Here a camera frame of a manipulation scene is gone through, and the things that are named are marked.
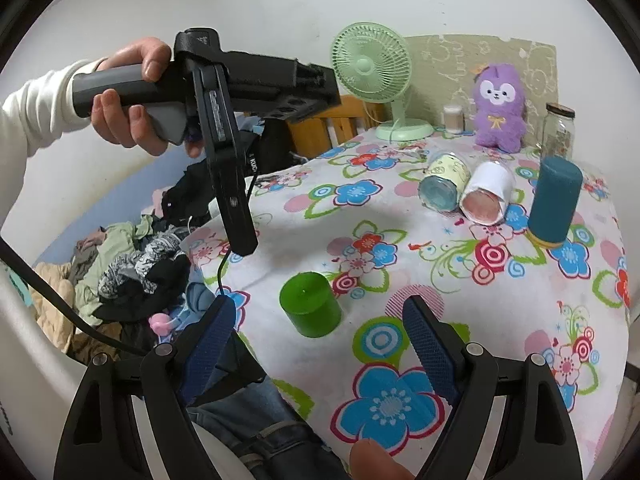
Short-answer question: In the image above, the pale floral cup blue inside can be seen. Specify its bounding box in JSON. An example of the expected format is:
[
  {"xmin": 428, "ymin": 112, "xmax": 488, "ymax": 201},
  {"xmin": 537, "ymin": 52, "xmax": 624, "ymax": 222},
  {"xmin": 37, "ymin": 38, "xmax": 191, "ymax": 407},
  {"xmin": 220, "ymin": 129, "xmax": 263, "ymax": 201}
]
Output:
[{"xmin": 417, "ymin": 152, "xmax": 474, "ymax": 214}]

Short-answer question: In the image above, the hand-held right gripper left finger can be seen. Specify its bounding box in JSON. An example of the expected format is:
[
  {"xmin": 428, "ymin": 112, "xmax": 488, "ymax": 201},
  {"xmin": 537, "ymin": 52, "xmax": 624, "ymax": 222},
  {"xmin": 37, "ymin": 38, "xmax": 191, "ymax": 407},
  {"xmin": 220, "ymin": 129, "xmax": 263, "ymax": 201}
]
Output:
[{"xmin": 54, "ymin": 296, "xmax": 238, "ymax": 480}]

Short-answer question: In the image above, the thick black cable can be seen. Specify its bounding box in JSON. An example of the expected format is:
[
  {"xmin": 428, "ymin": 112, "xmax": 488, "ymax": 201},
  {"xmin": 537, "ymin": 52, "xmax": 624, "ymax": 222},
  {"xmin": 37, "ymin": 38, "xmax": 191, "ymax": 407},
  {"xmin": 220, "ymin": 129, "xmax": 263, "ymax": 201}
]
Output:
[{"xmin": 0, "ymin": 237, "xmax": 151, "ymax": 358}]

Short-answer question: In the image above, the teal cup yellow rim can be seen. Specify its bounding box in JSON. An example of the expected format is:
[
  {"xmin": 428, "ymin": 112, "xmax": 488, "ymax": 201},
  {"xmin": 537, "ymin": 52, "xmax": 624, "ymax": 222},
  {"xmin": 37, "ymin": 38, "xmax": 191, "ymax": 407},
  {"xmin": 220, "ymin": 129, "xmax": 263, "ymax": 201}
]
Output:
[{"xmin": 527, "ymin": 155, "xmax": 584, "ymax": 249}]

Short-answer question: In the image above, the person's left hand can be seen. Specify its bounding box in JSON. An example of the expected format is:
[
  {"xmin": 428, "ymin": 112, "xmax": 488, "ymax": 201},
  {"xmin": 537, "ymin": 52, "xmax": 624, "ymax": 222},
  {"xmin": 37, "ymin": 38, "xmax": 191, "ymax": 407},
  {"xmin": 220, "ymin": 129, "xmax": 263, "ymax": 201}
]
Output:
[{"xmin": 89, "ymin": 36, "xmax": 203, "ymax": 159}]

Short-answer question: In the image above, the small white-lidded container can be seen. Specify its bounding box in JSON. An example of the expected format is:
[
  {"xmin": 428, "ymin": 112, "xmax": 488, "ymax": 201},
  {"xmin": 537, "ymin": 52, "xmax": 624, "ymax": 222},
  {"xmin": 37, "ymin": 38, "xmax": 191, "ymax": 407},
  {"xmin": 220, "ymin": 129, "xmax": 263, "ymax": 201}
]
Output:
[{"xmin": 442, "ymin": 105, "xmax": 466, "ymax": 135}]

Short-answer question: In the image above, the green cup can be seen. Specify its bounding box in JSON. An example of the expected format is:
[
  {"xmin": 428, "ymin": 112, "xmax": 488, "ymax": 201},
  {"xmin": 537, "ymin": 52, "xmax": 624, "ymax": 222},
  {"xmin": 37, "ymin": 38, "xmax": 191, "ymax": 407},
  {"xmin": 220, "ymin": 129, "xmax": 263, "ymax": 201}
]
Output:
[{"xmin": 279, "ymin": 271, "xmax": 344, "ymax": 339}]

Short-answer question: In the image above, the green desk fan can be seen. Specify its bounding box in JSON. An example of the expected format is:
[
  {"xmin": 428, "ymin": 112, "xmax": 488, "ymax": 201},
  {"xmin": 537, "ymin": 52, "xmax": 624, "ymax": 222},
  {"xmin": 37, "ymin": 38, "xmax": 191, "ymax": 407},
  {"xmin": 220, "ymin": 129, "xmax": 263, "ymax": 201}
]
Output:
[{"xmin": 330, "ymin": 22, "xmax": 435, "ymax": 142}]

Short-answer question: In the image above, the purple plush toy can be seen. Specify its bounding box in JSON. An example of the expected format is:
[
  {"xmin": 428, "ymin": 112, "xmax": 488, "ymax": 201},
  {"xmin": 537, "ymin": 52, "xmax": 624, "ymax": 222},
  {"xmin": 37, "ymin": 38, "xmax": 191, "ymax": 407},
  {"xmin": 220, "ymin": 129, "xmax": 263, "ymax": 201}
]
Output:
[{"xmin": 472, "ymin": 62, "xmax": 529, "ymax": 154}]

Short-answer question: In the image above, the wooden chair frame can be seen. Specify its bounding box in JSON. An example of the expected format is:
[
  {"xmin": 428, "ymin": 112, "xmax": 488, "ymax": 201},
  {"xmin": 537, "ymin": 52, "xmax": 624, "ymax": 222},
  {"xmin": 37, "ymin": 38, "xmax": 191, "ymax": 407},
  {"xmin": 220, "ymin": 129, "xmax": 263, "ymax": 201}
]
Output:
[{"xmin": 287, "ymin": 94, "xmax": 387, "ymax": 161}]

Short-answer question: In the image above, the pink small toy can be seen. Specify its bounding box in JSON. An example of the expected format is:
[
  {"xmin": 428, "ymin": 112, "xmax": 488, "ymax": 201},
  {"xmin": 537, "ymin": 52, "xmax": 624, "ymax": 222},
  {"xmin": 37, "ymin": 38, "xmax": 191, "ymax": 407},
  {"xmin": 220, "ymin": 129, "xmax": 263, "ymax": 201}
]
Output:
[{"xmin": 149, "ymin": 311, "xmax": 177, "ymax": 336}]

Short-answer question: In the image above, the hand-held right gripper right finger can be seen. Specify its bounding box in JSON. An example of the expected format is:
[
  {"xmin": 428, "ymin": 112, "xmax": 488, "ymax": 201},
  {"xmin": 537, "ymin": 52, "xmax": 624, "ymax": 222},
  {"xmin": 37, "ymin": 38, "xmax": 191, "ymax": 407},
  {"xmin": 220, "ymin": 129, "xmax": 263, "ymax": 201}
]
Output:
[{"xmin": 401, "ymin": 295, "xmax": 584, "ymax": 480}]

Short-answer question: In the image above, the white cup pink inside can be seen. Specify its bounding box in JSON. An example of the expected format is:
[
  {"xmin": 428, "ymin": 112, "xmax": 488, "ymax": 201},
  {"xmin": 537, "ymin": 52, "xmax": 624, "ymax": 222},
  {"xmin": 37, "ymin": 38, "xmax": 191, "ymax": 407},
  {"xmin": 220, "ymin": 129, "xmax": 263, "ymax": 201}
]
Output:
[{"xmin": 458, "ymin": 160, "xmax": 516, "ymax": 226}]

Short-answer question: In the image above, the floral printed blanket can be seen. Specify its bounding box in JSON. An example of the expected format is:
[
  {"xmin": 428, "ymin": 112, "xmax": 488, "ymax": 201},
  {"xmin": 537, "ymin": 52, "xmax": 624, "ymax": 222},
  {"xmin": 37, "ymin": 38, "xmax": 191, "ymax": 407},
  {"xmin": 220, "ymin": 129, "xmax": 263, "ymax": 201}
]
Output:
[{"xmin": 184, "ymin": 124, "xmax": 632, "ymax": 480}]

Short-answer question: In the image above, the black bag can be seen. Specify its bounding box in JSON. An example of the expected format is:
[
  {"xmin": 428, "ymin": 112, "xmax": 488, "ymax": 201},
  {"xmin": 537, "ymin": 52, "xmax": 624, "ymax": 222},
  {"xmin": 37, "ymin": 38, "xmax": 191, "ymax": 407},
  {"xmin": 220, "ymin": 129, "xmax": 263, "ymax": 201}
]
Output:
[{"xmin": 242, "ymin": 119, "xmax": 302, "ymax": 177}]

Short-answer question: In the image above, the beige patterned headboard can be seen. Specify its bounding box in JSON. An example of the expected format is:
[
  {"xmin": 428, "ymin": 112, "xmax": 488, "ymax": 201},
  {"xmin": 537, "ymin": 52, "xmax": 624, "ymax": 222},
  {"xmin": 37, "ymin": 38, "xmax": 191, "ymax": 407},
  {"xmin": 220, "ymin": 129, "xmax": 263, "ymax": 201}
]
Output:
[{"xmin": 404, "ymin": 34, "xmax": 559, "ymax": 128}]

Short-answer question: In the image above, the pile of clothes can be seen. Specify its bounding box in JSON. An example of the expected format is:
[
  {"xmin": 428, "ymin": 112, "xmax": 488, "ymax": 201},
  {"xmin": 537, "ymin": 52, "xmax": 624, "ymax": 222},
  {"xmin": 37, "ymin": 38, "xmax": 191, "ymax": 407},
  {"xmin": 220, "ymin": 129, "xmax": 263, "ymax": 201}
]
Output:
[{"xmin": 34, "ymin": 172, "xmax": 251, "ymax": 361}]

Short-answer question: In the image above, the glass jar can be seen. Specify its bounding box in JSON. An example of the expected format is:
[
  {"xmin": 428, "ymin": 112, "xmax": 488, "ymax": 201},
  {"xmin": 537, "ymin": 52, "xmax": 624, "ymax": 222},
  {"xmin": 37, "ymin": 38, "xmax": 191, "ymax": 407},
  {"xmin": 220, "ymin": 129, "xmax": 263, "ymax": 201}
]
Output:
[{"xmin": 539, "ymin": 102, "xmax": 576, "ymax": 162}]

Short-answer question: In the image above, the person's right hand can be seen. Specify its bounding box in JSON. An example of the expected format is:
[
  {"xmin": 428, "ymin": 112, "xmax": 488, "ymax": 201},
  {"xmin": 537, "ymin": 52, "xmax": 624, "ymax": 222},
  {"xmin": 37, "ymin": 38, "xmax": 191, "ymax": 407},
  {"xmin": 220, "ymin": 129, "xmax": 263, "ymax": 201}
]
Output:
[{"xmin": 349, "ymin": 438, "xmax": 416, "ymax": 480}]

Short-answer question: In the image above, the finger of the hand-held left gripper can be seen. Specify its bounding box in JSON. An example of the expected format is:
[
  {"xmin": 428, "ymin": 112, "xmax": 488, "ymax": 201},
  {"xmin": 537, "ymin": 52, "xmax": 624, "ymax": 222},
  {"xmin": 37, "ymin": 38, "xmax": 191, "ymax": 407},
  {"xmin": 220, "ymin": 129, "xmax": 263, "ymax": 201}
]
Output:
[{"xmin": 294, "ymin": 59, "xmax": 345, "ymax": 123}]

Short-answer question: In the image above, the person's left forearm white sleeve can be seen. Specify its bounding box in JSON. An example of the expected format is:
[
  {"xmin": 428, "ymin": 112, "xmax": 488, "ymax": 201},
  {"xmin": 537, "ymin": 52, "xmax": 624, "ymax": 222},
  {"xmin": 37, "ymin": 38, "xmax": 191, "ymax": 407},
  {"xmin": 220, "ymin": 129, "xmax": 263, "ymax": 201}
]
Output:
[{"xmin": 0, "ymin": 57, "xmax": 108, "ymax": 223}]

